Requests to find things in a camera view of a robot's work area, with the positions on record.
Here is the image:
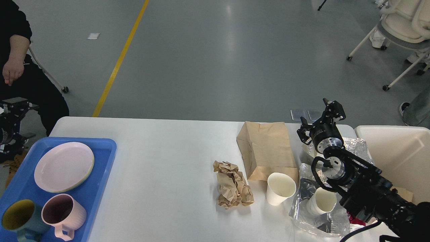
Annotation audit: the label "yellow plate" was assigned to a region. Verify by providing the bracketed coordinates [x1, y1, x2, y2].
[47, 158, 95, 193]

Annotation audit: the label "blue plastic tray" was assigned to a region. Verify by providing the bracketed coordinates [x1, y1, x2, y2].
[0, 137, 117, 242]

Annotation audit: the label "person in black clothes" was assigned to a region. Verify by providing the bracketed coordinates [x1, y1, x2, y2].
[0, 0, 70, 136]

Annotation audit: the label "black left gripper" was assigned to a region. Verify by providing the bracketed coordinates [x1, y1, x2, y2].
[0, 97, 39, 158]

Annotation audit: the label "pink ribbed mug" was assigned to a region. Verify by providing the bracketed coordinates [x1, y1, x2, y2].
[41, 194, 87, 241]

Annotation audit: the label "white office chair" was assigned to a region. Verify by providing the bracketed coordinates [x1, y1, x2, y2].
[346, 0, 430, 91]

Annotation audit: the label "crumpled brown paper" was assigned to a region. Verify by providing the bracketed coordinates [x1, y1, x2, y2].
[213, 160, 255, 210]

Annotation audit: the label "pink plate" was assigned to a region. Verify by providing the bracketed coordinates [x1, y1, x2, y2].
[34, 142, 95, 193]

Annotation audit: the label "brown paper bag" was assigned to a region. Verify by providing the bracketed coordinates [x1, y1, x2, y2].
[236, 121, 299, 184]

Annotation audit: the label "crumpled aluminium foil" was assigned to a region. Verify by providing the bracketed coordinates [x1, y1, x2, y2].
[299, 137, 375, 165]

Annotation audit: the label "seated person's hand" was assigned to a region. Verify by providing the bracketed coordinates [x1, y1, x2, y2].
[2, 58, 24, 86]

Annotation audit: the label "white paper cup in plastic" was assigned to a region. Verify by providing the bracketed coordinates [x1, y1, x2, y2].
[306, 187, 337, 216]

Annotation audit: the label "metal floor plates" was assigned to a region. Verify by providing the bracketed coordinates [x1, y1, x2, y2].
[290, 109, 323, 122]

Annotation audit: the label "teal mug yellow inside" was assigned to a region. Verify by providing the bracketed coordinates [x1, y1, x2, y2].
[1, 199, 50, 242]

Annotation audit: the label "person in faded jeans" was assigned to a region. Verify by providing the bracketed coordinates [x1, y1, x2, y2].
[399, 86, 430, 126]

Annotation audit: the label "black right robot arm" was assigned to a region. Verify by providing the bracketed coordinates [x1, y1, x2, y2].
[297, 98, 430, 242]

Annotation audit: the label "chair leg with caster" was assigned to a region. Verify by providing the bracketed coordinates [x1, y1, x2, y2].
[28, 44, 70, 93]

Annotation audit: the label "clear plastic wrap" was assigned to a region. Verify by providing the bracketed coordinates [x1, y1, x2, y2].
[289, 163, 350, 237]

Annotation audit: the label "beige plastic bin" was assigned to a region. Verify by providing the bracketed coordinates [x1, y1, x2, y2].
[355, 125, 430, 204]

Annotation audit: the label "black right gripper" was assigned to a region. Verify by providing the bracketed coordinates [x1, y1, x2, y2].
[297, 98, 346, 154]

